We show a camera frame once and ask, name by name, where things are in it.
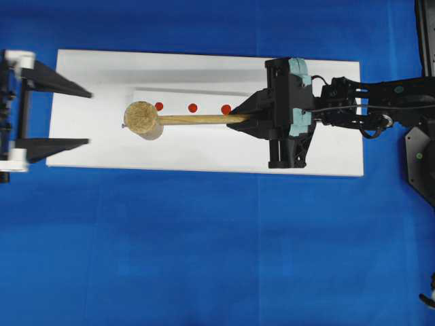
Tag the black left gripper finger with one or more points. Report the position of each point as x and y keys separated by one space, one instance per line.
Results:
x=253 y=127

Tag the second arm white-black gripper body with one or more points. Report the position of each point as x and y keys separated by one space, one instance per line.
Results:
x=14 y=110

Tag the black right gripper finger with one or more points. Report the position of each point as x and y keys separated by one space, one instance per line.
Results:
x=257 y=102

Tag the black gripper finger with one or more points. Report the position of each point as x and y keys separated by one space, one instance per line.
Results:
x=42 y=78
x=38 y=149

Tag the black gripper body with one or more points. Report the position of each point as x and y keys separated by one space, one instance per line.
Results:
x=290 y=89

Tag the wooden mallet hammer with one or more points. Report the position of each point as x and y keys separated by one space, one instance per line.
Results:
x=142 y=118

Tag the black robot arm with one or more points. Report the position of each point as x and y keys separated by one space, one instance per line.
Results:
x=345 y=112

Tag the white foam board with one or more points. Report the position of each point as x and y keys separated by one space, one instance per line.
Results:
x=112 y=77

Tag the white raised strip plate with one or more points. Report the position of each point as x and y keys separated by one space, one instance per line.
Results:
x=192 y=107

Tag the blue table mat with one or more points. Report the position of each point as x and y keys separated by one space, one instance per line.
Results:
x=134 y=247

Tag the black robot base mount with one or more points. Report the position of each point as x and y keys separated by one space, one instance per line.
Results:
x=419 y=146

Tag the black frame bar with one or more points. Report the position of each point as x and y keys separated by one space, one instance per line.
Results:
x=424 y=13

